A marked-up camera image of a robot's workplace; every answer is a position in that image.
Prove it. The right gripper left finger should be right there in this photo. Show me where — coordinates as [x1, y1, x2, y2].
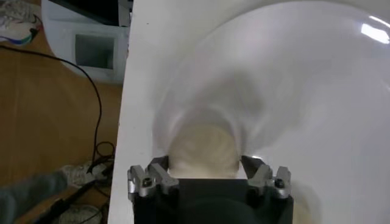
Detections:
[127, 155, 180, 201]

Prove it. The black cable with adapter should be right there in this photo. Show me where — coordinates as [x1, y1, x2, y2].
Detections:
[0, 44, 116, 174]

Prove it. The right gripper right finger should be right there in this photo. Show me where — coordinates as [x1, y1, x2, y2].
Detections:
[240, 155, 293, 200]

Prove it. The white round plate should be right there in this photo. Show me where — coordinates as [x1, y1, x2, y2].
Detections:
[152, 0, 390, 224]

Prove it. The white steamed baozi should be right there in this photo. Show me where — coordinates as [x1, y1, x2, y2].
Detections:
[167, 123, 244, 180]

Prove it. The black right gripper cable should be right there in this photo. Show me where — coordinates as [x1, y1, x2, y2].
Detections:
[35, 179, 98, 224]

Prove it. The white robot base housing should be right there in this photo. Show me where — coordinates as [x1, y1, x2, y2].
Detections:
[41, 0, 133, 85]

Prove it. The mottled white bundle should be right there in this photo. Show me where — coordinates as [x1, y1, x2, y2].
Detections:
[62, 161, 115, 188]

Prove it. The coloured wire bundle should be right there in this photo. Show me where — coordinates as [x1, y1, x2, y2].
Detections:
[0, 12, 44, 46]

